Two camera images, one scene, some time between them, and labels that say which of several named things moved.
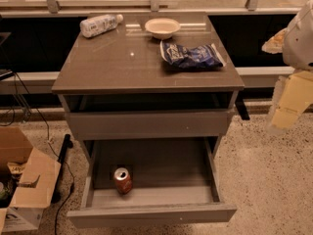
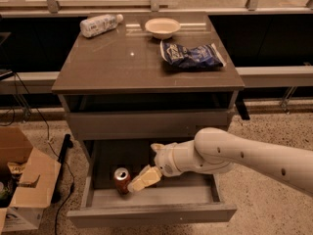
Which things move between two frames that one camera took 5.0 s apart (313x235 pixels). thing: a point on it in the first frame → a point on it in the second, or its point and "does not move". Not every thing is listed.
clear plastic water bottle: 92,26 does not move
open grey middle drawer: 174,181 does not move
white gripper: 299,43 → 165,160
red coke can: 123,180 does not move
